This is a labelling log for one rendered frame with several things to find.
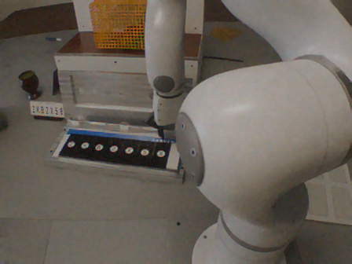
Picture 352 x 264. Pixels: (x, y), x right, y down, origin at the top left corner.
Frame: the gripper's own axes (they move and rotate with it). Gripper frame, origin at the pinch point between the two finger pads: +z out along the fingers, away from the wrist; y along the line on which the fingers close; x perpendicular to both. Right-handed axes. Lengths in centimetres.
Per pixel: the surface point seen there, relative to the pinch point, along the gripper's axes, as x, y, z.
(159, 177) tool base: -13.0, -8.2, 3.8
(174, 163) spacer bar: -10.3, -2.6, 2.9
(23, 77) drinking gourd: 47, -51, -5
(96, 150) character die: 1.9, -24.1, 2.2
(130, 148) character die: -0.5, -13.8, 2.4
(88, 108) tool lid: 16.4, -24.1, -3.4
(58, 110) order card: 26.8, -36.4, 1.4
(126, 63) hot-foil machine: 28.2, -8.0, -10.8
